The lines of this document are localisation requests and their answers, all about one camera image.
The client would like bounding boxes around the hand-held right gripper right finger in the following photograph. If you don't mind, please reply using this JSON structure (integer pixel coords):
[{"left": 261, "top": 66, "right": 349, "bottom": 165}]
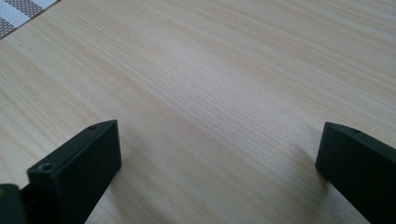
[{"left": 315, "top": 121, "right": 396, "bottom": 224}]

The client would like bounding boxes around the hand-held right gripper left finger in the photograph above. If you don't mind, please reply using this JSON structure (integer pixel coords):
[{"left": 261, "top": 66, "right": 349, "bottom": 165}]
[{"left": 20, "top": 119, "right": 122, "bottom": 224}]

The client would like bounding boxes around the grey white striped placemat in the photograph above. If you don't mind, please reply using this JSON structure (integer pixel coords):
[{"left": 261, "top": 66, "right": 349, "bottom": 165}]
[{"left": 0, "top": 0, "right": 60, "bottom": 40}]

